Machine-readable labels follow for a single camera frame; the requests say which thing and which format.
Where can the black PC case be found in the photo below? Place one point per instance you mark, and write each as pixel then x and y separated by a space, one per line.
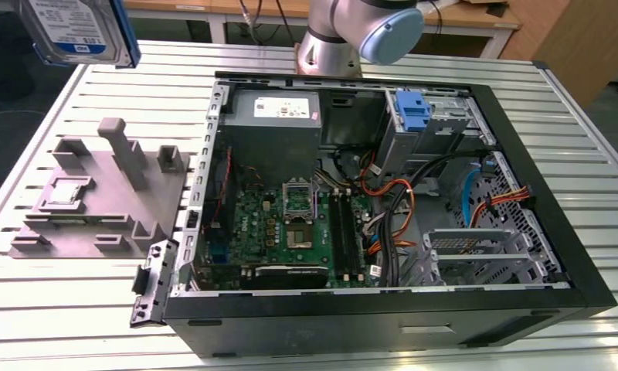
pixel 340 324

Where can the grey parts rack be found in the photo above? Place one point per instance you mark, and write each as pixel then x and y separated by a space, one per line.
pixel 119 201

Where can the thin metal locking lever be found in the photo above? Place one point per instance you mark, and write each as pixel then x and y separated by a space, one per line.
pixel 314 205

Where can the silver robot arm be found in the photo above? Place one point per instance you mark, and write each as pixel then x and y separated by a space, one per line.
pixel 329 46

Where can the black RAM slot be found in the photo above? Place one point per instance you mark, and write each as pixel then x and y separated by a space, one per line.
pixel 340 233
pixel 353 233

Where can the grey card retainer bracket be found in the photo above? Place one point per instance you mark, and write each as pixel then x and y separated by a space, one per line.
pixel 157 270

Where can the wooden top white desk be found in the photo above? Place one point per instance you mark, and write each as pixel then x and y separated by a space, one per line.
pixel 469 17
pixel 174 7

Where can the green RAM stick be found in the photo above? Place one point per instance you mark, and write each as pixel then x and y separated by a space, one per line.
pixel 75 220

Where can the grey power supply unit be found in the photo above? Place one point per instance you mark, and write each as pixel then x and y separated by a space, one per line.
pixel 273 147

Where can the black office chair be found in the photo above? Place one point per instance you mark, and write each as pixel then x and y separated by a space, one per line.
pixel 5 85

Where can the black graphics card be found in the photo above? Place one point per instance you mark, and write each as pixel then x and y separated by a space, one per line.
pixel 288 275

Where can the hard disk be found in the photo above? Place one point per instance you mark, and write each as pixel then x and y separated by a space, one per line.
pixel 72 35

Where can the black case fan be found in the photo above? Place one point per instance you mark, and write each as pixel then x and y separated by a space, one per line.
pixel 217 185

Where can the metal optical drive cage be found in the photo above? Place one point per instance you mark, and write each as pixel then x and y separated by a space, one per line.
pixel 401 150

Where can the green motherboard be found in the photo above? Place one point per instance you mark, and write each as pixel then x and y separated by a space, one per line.
pixel 324 247

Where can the CPU socket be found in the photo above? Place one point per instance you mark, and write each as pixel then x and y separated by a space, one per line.
pixel 300 237

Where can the silver CPU chip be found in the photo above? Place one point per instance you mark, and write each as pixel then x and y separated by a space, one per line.
pixel 67 193

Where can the wooden cabinet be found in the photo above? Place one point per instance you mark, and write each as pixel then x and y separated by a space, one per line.
pixel 588 46

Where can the blue plastic drive latch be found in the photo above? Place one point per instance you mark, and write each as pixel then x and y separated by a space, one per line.
pixel 416 123
pixel 410 103

